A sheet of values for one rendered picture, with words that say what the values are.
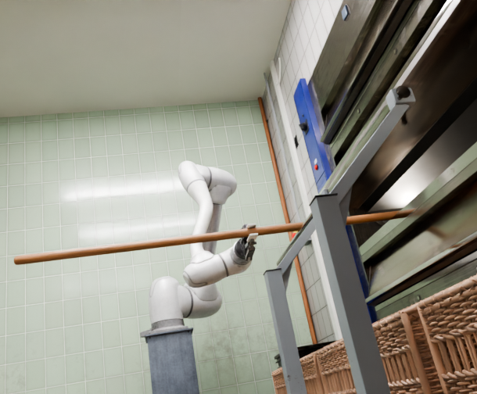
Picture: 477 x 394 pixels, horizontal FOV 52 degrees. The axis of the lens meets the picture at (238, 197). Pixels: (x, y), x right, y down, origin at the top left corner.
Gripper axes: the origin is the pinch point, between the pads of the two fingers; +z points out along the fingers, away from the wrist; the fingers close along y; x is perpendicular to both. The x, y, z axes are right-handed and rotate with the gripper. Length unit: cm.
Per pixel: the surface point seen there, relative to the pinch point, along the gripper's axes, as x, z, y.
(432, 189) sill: -53, 32, 4
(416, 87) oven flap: -43, 56, -19
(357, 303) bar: 4, 87, 44
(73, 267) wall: 81, -123, -33
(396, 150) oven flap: -53, 21, -17
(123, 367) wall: 56, -123, 26
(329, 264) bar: 7, 86, 36
